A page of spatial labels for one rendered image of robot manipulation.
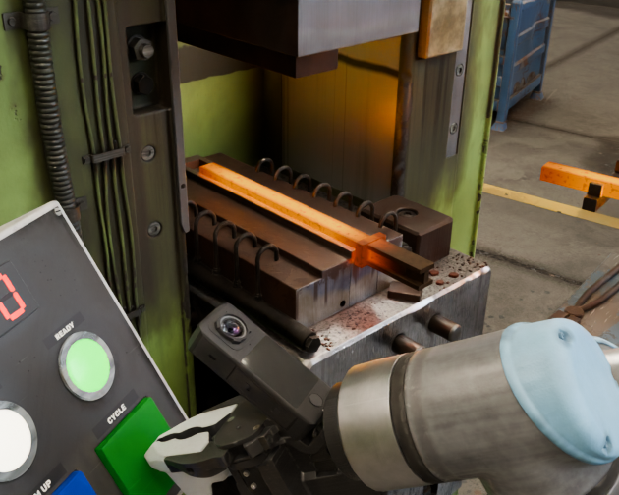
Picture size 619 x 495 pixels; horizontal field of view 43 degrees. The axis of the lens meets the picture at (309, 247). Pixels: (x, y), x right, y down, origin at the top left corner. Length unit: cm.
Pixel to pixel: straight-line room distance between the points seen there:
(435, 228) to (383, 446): 67
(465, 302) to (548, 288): 189
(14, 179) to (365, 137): 64
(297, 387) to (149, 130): 46
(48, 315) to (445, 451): 34
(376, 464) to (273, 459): 9
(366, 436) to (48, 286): 30
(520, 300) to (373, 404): 245
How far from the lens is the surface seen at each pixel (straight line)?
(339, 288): 105
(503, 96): 465
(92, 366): 69
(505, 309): 290
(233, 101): 146
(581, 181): 126
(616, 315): 145
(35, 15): 83
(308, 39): 88
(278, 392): 58
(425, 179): 135
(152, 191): 98
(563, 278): 316
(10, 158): 88
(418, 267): 98
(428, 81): 129
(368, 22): 94
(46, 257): 69
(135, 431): 70
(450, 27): 127
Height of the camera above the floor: 148
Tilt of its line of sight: 28 degrees down
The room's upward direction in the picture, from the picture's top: 1 degrees clockwise
